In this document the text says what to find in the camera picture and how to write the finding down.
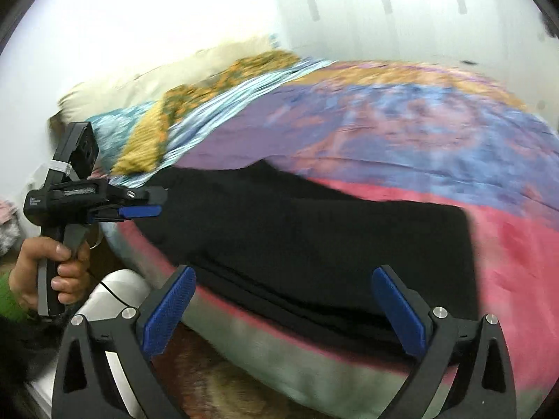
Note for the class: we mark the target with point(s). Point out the pink and grey cloth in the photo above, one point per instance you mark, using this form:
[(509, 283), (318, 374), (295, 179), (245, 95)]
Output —
[(8, 231)]

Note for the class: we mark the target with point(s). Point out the cream headboard pillow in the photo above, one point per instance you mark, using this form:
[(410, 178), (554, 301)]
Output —
[(174, 74)]

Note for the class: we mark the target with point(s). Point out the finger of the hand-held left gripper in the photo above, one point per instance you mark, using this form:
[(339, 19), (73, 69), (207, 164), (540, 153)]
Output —
[(150, 195), (139, 212)]

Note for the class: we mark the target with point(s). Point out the person's white trouser leg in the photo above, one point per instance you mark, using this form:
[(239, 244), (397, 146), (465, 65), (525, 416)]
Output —
[(113, 288)]

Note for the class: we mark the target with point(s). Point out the colourful striped floral quilt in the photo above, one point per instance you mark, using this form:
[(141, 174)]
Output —
[(415, 131)]

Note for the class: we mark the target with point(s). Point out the teal patterned pillow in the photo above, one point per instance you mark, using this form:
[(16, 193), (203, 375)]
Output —
[(113, 131)]

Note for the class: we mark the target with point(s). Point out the person's green sleeved forearm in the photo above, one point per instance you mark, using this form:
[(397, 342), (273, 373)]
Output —
[(9, 301)]

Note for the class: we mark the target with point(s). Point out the light blue striped sheet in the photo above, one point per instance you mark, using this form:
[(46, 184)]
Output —
[(218, 104)]

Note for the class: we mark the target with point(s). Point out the white wardrobe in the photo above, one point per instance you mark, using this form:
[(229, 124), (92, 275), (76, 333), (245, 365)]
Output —
[(393, 8)]

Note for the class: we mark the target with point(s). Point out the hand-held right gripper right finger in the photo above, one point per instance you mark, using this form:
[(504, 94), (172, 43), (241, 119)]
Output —
[(399, 314)]

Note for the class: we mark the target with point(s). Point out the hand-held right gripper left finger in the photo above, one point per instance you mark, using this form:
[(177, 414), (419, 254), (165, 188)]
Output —
[(168, 314)]

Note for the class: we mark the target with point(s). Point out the person's left hand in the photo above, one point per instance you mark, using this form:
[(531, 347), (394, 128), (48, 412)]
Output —
[(26, 270)]

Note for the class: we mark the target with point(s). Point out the black pants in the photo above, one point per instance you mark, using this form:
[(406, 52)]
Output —
[(305, 248)]

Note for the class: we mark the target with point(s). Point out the mustard floral cloth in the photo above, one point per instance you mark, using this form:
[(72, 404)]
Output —
[(148, 139)]

